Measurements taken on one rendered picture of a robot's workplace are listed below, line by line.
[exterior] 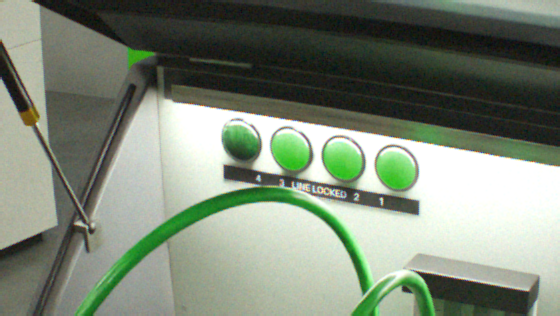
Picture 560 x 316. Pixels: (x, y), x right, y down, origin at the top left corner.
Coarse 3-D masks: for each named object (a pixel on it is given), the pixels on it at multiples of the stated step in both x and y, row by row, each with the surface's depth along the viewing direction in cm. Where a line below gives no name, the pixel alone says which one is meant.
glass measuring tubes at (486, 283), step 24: (408, 264) 116; (432, 264) 116; (456, 264) 115; (480, 264) 115; (408, 288) 116; (432, 288) 114; (456, 288) 113; (480, 288) 112; (504, 288) 110; (528, 288) 109; (456, 312) 115; (480, 312) 113; (504, 312) 114; (528, 312) 113
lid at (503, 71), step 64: (64, 0) 119; (128, 0) 110; (192, 0) 106; (256, 0) 101; (320, 0) 95; (384, 0) 90; (448, 0) 84; (512, 0) 79; (256, 64) 125; (320, 64) 116; (384, 64) 108; (448, 64) 100; (512, 64) 93
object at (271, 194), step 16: (224, 192) 98; (240, 192) 98; (256, 192) 99; (272, 192) 100; (288, 192) 101; (304, 192) 103; (192, 208) 96; (208, 208) 96; (224, 208) 97; (304, 208) 103; (320, 208) 104; (176, 224) 94; (336, 224) 106; (144, 240) 93; (160, 240) 94; (352, 240) 107; (128, 256) 93; (144, 256) 93; (352, 256) 109; (112, 272) 92; (128, 272) 93; (368, 272) 110; (96, 288) 92; (112, 288) 92; (368, 288) 111; (96, 304) 91
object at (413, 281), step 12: (396, 276) 93; (408, 276) 95; (420, 276) 98; (372, 288) 91; (384, 288) 91; (420, 288) 98; (360, 300) 90; (372, 300) 89; (420, 300) 100; (360, 312) 88; (420, 312) 102; (432, 312) 102
